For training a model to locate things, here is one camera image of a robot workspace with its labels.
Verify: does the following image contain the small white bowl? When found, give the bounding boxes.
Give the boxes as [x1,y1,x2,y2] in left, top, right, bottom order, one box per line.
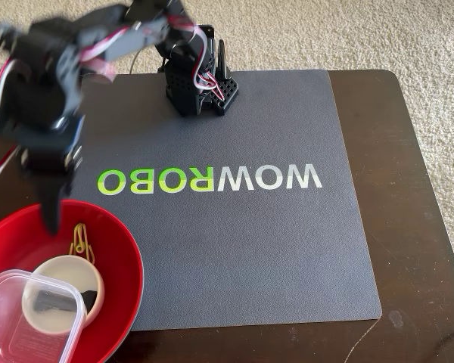
[22,255,106,336]

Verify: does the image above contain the black perforated bracket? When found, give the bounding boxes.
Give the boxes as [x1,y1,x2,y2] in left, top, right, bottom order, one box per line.
[208,39,241,116]

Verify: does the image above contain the red white base servo cable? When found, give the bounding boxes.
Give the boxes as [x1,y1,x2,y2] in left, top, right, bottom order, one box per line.
[191,26,219,95]

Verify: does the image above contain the clear plastic container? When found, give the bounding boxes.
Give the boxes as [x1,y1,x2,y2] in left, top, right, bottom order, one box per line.
[0,268,88,363]

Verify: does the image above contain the grey WOWROBO mat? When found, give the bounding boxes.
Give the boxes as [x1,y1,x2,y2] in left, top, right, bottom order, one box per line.
[70,69,383,332]

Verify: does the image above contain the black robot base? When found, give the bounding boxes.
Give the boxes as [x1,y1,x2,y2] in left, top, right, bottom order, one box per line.
[162,24,217,116]

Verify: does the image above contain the thin grey camera cable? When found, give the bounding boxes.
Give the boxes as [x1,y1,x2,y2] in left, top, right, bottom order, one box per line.
[129,48,141,76]

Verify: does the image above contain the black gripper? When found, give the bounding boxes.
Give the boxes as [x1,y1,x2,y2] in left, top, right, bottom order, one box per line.
[16,116,86,237]

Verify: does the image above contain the large red bowl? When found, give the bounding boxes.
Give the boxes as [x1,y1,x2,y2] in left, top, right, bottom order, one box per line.
[0,200,145,363]

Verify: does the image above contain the yellow-green clothes clip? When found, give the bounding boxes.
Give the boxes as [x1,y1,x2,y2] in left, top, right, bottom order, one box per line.
[68,223,98,264]

